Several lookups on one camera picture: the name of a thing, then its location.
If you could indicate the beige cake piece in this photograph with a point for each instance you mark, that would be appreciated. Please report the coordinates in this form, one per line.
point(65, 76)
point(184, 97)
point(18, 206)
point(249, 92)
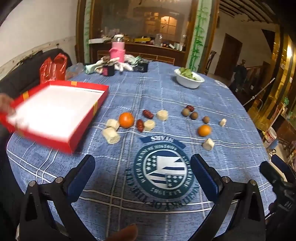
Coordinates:
point(161, 115)

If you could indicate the blue plaid printed tablecloth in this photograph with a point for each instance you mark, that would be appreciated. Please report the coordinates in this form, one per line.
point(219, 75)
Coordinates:
point(161, 92)

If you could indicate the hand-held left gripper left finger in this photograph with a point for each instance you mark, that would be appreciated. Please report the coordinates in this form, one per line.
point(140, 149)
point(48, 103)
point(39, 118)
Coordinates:
point(84, 168)

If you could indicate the dark jar with cork stopper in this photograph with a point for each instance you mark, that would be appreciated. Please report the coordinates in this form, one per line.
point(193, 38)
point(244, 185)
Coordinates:
point(108, 70)

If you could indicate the white work gloves bundle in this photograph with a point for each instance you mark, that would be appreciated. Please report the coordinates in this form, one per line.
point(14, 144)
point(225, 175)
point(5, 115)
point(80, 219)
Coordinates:
point(124, 66)

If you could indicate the mint green cloth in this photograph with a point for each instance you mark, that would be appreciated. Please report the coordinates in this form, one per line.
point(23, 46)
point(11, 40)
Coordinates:
point(91, 68)

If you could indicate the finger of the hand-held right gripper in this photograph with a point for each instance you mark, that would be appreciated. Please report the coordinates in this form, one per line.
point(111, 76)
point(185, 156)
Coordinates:
point(280, 163)
point(269, 171)

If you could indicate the red plastic bag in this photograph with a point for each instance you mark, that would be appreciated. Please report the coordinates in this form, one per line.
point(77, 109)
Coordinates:
point(52, 68)

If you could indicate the flat white box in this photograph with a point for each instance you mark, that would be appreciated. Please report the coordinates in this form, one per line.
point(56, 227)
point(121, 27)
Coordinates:
point(97, 41)

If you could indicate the clear glass jar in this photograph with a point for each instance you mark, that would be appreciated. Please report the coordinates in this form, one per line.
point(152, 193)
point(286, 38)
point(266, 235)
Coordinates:
point(158, 39)

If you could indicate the brown wooden door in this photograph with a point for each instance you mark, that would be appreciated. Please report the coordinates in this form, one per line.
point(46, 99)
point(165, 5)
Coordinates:
point(231, 53)

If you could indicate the green leafy vegetables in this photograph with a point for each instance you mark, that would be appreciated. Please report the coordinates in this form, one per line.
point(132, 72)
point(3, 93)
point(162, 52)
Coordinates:
point(188, 73)

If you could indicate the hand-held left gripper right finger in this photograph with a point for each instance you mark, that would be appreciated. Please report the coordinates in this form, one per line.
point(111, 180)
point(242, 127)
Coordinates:
point(203, 175)

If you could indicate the small black box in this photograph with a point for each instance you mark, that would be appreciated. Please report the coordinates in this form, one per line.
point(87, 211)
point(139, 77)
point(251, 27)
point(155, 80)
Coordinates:
point(143, 67)

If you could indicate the brown longan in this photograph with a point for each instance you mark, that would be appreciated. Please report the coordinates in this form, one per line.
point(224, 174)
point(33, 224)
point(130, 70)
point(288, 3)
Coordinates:
point(185, 112)
point(206, 119)
point(193, 115)

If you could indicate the red date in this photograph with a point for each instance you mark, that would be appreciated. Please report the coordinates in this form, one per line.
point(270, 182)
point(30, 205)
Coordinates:
point(190, 107)
point(140, 125)
point(148, 114)

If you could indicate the orange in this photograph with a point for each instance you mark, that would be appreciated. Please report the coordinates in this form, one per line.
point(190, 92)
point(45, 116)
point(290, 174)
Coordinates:
point(204, 130)
point(126, 119)

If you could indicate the bottle with pink knitted sleeve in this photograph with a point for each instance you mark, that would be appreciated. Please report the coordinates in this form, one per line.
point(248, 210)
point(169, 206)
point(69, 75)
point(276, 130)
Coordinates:
point(118, 53)

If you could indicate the clear plastic bag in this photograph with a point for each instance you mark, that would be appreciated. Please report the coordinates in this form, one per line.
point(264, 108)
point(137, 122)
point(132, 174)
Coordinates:
point(74, 70)

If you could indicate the white bucket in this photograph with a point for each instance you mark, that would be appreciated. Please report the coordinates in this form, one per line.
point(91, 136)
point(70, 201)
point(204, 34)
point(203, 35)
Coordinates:
point(270, 136)

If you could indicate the wooden sideboard cabinet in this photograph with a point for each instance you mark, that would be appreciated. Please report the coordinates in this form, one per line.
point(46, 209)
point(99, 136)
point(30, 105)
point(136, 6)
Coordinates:
point(150, 49)

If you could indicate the red cardboard box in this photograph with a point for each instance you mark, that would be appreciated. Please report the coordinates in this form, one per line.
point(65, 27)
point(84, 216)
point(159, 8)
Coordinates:
point(53, 109)

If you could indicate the yellow box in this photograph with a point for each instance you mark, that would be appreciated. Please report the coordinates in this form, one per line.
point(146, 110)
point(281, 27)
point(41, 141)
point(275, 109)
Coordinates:
point(141, 39)

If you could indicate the white bowl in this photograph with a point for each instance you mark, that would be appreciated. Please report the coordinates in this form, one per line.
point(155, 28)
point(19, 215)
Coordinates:
point(187, 82)

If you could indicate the black leather sofa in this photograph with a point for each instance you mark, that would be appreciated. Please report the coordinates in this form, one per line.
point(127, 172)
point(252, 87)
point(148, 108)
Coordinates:
point(20, 69)

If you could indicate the dark wooden chair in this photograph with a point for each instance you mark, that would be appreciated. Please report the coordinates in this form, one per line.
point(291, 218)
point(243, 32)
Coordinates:
point(211, 60)

